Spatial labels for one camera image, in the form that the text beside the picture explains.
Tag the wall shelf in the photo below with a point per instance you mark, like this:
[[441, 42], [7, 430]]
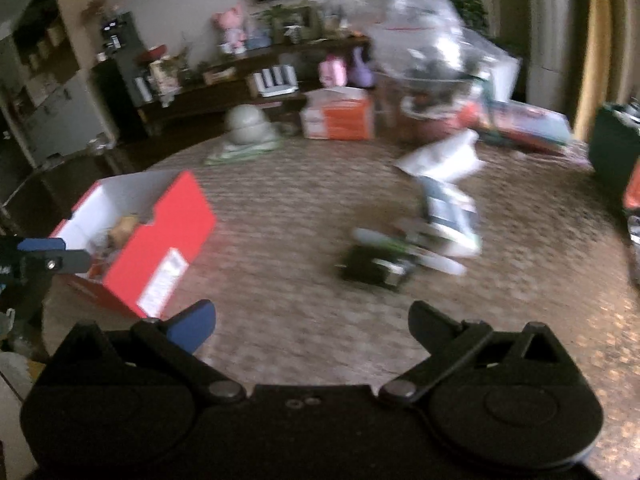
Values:
[[40, 45]]

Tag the red shoe box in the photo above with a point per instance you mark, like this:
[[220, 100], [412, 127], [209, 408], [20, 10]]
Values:
[[150, 250]]

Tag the white and blue packet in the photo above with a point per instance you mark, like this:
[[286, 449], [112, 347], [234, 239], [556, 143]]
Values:
[[447, 215]]

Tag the green and white tube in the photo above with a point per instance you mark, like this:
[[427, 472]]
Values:
[[385, 239]]

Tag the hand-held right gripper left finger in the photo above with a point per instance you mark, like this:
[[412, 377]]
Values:
[[192, 325]]

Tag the white plastic bag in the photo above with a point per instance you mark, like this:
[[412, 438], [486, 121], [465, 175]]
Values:
[[440, 160]]

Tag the set of white bottles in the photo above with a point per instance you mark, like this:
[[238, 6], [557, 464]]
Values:
[[275, 80]]

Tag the grey tower appliance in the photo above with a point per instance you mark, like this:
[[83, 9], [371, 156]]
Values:
[[120, 35]]

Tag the black box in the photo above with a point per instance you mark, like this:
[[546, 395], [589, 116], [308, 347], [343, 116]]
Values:
[[375, 266]]

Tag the large clear plastic bag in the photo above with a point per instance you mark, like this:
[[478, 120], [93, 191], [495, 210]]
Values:
[[430, 35]]

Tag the colourful flat box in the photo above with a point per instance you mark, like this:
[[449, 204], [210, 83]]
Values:
[[530, 127]]

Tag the yellow curtain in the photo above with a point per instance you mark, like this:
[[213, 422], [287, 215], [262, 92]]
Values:
[[592, 60]]

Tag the black cabinet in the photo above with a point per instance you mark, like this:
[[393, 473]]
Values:
[[115, 102]]

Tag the orange and white cardboard box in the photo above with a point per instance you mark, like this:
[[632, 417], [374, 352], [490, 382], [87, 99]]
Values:
[[340, 116]]

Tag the white dome-shaped object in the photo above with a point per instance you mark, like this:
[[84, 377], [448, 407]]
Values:
[[247, 125]]

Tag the yellow round toy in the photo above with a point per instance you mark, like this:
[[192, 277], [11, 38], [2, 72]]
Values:
[[124, 229]]

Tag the purple toy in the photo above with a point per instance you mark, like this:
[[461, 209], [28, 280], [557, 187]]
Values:
[[361, 67]]

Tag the light green mat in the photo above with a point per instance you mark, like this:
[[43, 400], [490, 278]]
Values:
[[240, 152]]

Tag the dark wooden console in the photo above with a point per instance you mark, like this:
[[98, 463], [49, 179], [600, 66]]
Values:
[[215, 97]]

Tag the green bin with orange lid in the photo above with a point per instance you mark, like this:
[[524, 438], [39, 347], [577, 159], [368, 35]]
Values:
[[612, 142]]

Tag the brown basket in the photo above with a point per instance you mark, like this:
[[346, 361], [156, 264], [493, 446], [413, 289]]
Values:
[[425, 120]]

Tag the pink bag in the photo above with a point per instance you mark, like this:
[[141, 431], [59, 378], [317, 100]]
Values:
[[332, 71]]

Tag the pink doll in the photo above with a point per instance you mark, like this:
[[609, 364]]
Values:
[[232, 27]]

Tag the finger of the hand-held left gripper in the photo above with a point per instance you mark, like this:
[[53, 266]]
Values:
[[42, 245], [65, 261]]

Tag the picture frame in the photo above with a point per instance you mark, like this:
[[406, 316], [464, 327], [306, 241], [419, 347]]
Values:
[[295, 20]]

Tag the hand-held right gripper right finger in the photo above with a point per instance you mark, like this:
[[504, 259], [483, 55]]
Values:
[[429, 324]]

